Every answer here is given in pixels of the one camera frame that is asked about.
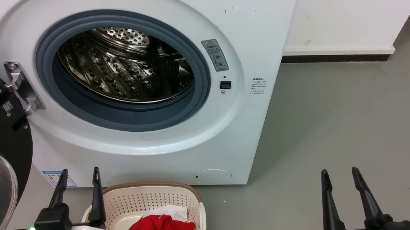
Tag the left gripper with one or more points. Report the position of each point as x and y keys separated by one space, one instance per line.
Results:
x=52 y=221

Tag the red cloth garment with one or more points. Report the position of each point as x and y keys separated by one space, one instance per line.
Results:
x=159 y=229

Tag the cream perforated laundry basket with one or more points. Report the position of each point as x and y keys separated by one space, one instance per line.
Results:
x=139 y=200

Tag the stainless steel washing machine drum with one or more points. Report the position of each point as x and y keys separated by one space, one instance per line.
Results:
x=122 y=71

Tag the blue energy label sticker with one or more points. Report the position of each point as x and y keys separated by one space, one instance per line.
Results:
x=53 y=177

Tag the white front-load washing machine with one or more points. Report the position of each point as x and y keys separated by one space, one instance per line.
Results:
x=152 y=154

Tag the grey rubber door gasket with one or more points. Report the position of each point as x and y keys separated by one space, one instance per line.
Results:
x=119 y=115

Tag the QR code sticker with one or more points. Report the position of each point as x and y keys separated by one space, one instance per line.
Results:
x=8 y=106

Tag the metal door hinge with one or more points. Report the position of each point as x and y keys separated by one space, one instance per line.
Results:
x=23 y=89

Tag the round drain filter cover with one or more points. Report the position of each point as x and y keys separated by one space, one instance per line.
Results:
x=212 y=176

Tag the small printed text label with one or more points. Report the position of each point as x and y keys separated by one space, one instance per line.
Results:
x=259 y=86

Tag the white and black baseboard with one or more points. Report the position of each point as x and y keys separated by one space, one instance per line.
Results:
x=336 y=56

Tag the black door latch socket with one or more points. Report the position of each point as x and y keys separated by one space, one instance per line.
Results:
x=225 y=85

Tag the grey warning sticker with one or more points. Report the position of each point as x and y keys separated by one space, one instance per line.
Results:
x=215 y=55

